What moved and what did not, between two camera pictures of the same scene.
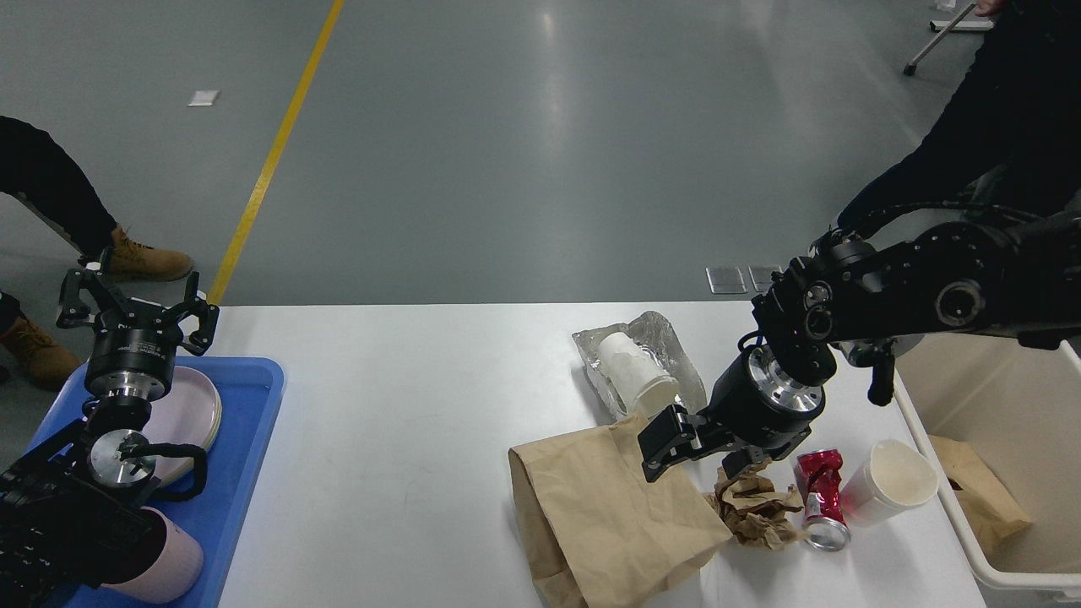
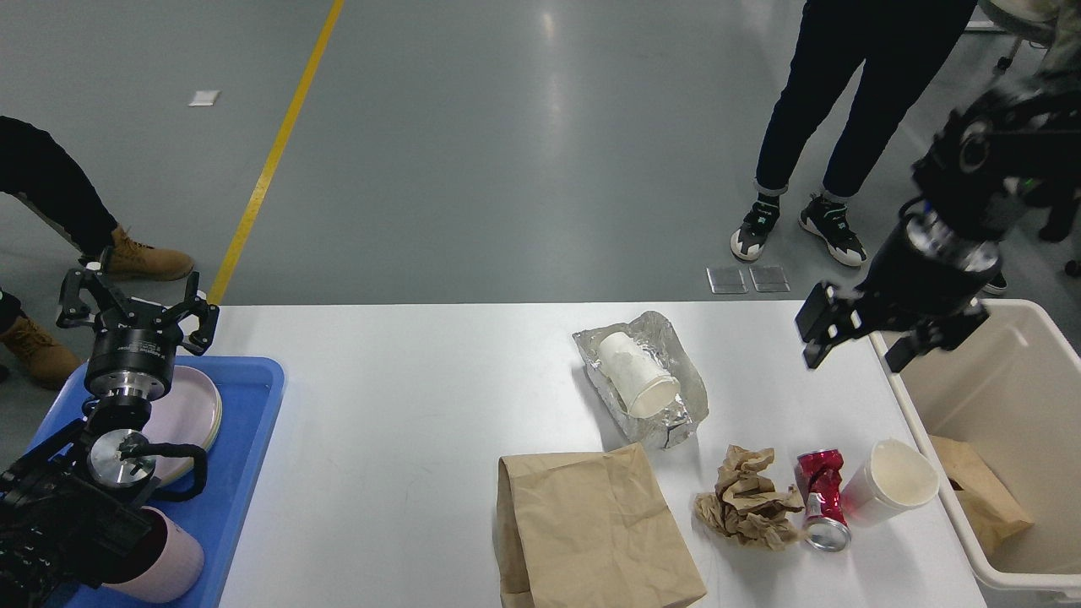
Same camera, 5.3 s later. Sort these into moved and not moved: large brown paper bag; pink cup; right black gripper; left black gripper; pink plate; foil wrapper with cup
Moved: right black gripper; large brown paper bag
Not moved: pink plate; foil wrapper with cup; pink cup; left black gripper
